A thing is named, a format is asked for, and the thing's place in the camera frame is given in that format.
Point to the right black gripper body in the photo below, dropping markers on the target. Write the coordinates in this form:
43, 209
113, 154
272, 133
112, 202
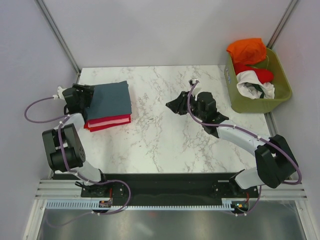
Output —
193, 105

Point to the white green crumpled t shirt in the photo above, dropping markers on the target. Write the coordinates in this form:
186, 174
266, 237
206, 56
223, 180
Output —
249, 86

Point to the aluminium rail profile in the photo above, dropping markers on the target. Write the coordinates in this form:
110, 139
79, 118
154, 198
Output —
68, 189

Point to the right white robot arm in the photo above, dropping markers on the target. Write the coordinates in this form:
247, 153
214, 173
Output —
274, 160

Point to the white slotted cable duct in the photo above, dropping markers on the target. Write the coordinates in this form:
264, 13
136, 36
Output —
100, 205

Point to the green plastic basket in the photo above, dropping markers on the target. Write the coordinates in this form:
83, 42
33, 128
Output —
242, 104

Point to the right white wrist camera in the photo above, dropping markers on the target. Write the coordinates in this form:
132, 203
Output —
195, 86

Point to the right aluminium frame post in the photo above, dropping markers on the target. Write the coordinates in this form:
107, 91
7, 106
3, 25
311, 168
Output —
293, 4

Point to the red t shirt in basket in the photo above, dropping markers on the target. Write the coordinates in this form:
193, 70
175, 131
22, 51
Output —
263, 75

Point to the aluminium frame post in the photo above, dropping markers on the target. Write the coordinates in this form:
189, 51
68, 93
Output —
293, 4
58, 35

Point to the left aluminium frame post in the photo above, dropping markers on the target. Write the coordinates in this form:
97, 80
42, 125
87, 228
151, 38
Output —
58, 35

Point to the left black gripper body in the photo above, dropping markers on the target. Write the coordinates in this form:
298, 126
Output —
85, 97

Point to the orange t shirt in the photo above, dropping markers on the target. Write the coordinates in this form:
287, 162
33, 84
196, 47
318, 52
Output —
248, 51

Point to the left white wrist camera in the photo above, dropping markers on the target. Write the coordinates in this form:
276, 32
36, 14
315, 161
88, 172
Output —
59, 94

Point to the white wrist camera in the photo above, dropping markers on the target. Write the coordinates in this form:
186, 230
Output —
195, 86
59, 94

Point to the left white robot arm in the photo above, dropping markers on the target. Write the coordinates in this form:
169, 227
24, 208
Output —
63, 148

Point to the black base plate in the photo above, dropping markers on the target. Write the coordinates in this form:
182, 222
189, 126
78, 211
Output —
119, 190

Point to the red t shirt stack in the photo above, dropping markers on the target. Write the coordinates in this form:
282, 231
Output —
98, 124

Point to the blue grey t shirt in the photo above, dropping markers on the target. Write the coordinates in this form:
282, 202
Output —
110, 100

